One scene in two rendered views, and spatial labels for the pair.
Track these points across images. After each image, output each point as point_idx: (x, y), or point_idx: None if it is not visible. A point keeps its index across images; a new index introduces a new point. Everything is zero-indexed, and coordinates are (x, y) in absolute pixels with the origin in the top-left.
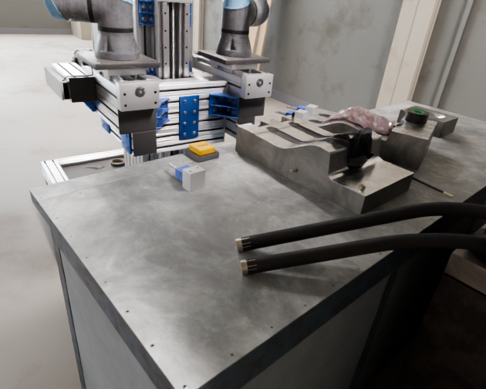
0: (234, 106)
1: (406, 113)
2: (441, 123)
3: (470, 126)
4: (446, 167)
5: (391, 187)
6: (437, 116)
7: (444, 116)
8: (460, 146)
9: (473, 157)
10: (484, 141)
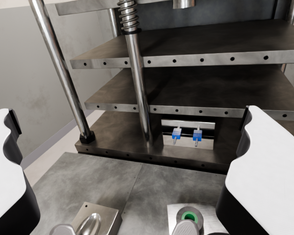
0: None
1: (199, 232)
2: (118, 213)
3: (53, 200)
4: (205, 199)
5: None
6: (84, 223)
7: (89, 214)
8: (134, 198)
9: (159, 186)
10: (103, 184)
